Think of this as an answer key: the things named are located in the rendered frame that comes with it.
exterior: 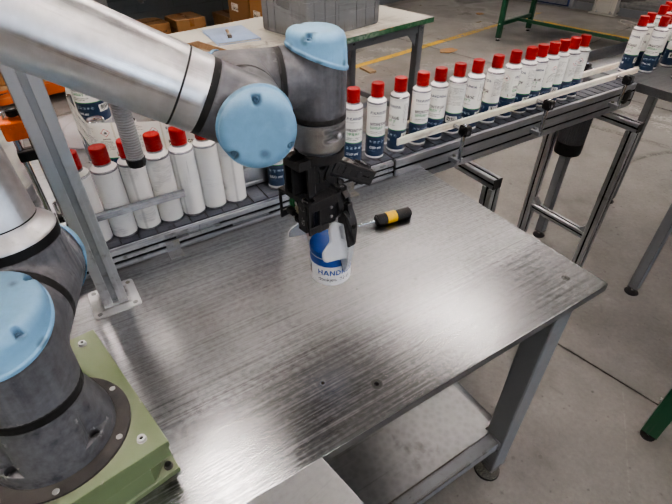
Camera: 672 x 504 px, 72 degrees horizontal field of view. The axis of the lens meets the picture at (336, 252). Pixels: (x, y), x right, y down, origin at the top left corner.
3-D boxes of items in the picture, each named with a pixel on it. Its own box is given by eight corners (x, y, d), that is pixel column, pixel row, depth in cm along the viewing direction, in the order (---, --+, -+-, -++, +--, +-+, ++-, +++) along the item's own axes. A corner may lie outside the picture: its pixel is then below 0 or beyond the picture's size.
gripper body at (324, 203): (279, 219, 72) (273, 147, 65) (321, 199, 77) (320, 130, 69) (311, 241, 68) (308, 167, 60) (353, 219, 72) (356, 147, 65)
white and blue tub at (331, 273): (332, 255, 86) (332, 223, 81) (359, 273, 82) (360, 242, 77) (302, 271, 82) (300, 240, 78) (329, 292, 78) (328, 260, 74)
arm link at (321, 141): (321, 101, 67) (361, 118, 62) (321, 131, 69) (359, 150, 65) (278, 115, 63) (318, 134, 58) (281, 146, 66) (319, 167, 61)
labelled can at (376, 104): (376, 149, 134) (380, 77, 121) (387, 156, 131) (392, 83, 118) (361, 154, 132) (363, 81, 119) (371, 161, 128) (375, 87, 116)
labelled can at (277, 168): (282, 177, 121) (276, 100, 109) (292, 186, 118) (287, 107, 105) (264, 183, 119) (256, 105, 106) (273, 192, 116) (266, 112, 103)
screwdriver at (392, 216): (406, 213, 117) (407, 203, 116) (412, 220, 115) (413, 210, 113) (333, 233, 111) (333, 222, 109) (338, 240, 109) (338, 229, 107)
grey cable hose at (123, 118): (144, 159, 88) (111, 41, 75) (149, 166, 86) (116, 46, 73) (125, 163, 87) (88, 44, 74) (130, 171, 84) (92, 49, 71)
